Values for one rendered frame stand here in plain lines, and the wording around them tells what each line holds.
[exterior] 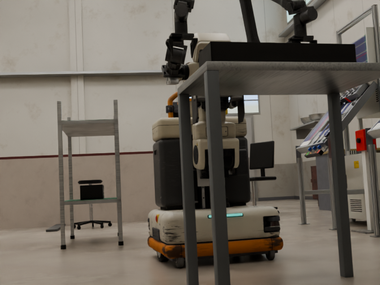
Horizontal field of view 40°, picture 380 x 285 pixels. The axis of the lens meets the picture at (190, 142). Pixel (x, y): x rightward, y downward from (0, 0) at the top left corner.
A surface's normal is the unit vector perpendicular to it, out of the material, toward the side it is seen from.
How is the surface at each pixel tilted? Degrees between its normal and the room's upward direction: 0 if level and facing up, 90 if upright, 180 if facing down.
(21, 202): 90
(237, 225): 90
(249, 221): 90
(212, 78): 90
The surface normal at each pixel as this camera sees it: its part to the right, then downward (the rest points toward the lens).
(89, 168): 0.13, -0.09
